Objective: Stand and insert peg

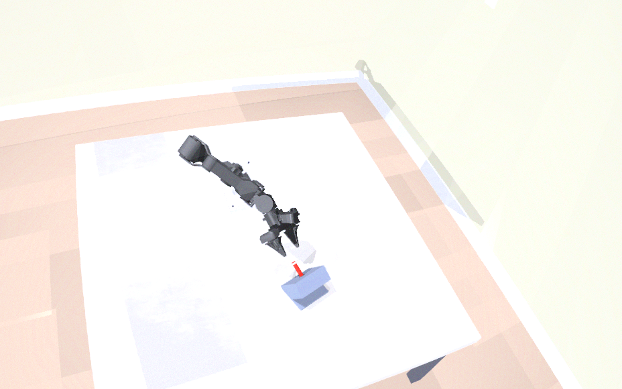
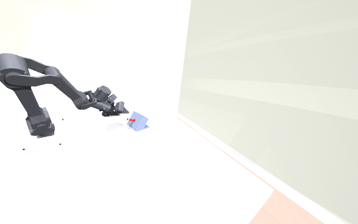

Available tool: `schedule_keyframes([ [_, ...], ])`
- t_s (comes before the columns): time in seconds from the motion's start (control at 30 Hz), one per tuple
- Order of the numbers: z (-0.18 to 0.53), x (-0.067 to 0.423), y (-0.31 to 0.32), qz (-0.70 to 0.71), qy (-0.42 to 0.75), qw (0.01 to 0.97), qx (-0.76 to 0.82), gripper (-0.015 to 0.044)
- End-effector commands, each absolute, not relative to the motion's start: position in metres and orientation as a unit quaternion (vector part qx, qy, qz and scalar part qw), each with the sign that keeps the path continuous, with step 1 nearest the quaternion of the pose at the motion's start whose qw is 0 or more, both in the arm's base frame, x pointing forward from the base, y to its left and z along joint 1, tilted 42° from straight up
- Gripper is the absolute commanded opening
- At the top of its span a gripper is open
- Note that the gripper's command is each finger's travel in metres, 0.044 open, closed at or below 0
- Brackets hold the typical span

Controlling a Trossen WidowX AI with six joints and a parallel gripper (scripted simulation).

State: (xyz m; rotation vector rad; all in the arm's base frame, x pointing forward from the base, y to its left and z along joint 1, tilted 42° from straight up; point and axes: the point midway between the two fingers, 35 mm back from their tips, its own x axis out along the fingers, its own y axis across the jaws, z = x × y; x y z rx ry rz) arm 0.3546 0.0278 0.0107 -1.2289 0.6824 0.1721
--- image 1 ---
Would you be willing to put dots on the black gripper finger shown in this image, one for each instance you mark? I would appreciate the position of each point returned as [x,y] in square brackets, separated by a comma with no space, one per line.
[291,234]
[277,246]

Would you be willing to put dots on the light blue square panel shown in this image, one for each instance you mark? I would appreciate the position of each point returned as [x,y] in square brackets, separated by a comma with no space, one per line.
[308,288]

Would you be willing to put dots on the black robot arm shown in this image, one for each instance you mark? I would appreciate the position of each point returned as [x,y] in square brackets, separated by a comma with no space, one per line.
[195,150]

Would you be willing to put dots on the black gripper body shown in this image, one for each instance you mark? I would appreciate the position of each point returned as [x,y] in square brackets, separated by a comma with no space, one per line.
[274,230]

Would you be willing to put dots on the red peg with white band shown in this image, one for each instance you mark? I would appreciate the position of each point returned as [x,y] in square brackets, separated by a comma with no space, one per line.
[297,268]

